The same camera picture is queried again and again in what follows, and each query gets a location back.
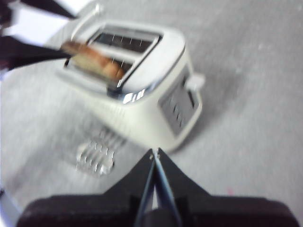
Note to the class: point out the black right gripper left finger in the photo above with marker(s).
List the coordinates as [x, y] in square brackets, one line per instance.
[90, 212]

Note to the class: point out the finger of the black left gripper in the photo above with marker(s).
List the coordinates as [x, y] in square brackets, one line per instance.
[23, 52]
[52, 7]

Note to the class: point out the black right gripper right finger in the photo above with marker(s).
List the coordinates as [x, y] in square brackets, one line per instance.
[225, 212]

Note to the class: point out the brown bread slice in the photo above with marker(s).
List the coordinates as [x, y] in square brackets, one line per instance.
[94, 61]

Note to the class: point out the shiny metal toast rack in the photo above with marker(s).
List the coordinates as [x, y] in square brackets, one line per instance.
[94, 158]

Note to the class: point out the cream and chrome toaster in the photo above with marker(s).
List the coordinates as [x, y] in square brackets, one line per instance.
[146, 113]

